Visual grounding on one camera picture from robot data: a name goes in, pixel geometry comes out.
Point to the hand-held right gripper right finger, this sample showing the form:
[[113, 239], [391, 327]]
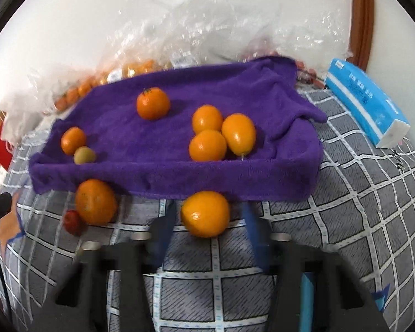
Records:
[[256, 235]]

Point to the brown wooden door frame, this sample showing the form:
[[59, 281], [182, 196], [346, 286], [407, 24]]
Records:
[[363, 13]]

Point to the large orange with stem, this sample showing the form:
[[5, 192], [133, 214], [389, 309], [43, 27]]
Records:
[[96, 201]]

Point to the pile of bagged kumquats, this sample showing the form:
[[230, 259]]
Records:
[[138, 67]]

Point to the small red fruit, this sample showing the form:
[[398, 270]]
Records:
[[72, 222]]

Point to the pile of bagged mandarins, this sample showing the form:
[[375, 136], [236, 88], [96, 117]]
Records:
[[83, 88]]

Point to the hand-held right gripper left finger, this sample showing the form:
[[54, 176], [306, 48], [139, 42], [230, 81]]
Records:
[[162, 235]]

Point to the blue tissue pack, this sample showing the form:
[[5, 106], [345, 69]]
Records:
[[363, 100]]

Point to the white plastic bag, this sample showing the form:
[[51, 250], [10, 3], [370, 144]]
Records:
[[17, 124]]

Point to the small yellow fruit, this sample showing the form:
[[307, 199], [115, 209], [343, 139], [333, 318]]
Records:
[[84, 155]]

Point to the purple towel lined tray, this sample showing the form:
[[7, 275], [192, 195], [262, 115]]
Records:
[[124, 131]]

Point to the pile of bagged red fruits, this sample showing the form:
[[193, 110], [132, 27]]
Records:
[[309, 76]]

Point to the grey checked blanket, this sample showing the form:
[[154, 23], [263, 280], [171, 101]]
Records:
[[349, 197]]

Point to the clear plastic bag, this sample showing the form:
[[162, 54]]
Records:
[[290, 31], [45, 86], [179, 31]]

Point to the medium orange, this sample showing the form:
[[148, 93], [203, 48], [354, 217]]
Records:
[[73, 140]]

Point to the small oval orange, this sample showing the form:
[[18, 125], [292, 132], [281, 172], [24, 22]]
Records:
[[238, 134]]

